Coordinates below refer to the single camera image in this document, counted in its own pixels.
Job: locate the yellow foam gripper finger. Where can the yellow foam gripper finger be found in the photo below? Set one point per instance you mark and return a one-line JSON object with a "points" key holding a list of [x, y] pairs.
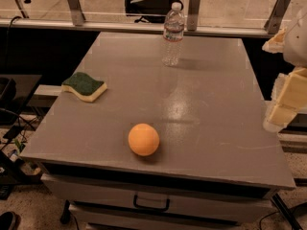
{"points": [[276, 43], [289, 96]]}

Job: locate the clear plastic water bottle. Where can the clear plastic water bottle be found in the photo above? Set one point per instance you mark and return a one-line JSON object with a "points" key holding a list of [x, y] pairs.
{"points": [[173, 35]]}

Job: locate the green and yellow sponge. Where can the green and yellow sponge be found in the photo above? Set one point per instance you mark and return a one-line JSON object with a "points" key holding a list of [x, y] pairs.
{"points": [[84, 87]]}

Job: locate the black office chair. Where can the black office chair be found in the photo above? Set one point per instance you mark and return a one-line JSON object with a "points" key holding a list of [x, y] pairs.
{"points": [[153, 11]]}

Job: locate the orange ball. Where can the orange ball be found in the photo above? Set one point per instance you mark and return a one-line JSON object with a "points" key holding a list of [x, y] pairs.
{"points": [[143, 140]]}

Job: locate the grey drawer cabinet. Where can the grey drawer cabinet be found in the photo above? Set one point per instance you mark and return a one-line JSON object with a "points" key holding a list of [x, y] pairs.
{"points": [[107, 205]]}

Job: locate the black side table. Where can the black side table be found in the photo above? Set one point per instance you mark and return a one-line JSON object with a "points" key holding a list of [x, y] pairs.
{"points": [[15, 92]]}

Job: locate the black shoe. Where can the black shoe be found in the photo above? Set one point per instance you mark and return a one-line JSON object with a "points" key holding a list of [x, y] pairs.
{"points": [[9, 221]]}

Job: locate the black drawer handle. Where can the black drawer handle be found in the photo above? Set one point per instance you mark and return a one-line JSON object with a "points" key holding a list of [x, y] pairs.
{"points": [[148, 204]]}

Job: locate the metal window rail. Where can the metal window rail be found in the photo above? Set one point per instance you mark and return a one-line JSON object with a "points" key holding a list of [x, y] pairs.
{"points": [[77, 21]]}

